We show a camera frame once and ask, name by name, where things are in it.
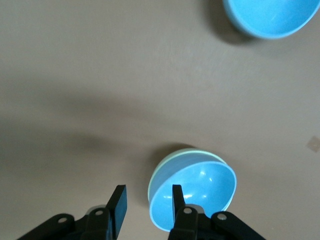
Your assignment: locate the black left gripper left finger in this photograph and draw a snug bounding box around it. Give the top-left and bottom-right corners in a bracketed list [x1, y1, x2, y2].
[19, 184, 128, 240]

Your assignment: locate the blue bowl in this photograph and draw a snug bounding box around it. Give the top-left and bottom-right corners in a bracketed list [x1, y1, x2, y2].
[222, 0, 320, 41]
[148, 152, 238, 232]

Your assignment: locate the light green bowl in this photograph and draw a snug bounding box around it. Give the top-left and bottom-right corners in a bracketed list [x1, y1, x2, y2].
[147, 147, 232, 202]

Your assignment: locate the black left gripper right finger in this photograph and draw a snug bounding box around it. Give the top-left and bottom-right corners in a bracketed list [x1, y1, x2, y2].
[168, 184, 266, 240]

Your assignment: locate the brown tape patch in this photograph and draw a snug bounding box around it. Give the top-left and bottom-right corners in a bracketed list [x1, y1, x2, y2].
[305, 135, 320, 153]

